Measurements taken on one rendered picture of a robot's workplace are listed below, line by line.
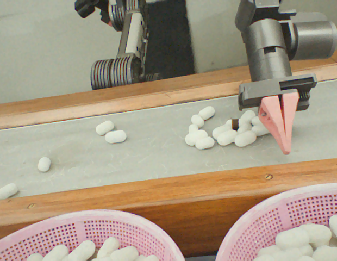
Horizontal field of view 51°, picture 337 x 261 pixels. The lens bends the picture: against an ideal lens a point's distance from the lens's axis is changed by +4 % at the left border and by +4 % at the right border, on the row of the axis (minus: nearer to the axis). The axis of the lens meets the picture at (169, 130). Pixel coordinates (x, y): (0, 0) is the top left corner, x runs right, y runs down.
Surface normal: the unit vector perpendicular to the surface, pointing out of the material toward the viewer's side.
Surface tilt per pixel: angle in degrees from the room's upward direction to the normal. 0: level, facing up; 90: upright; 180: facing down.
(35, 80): 90
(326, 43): 88
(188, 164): 0
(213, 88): 45
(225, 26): 89
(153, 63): 86
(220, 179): 0
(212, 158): 0
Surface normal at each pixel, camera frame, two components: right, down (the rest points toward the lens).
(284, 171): -0.18, -0.88
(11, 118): -0.15, -0.29
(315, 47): 0.08, 0.51
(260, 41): -0.52, -0.29
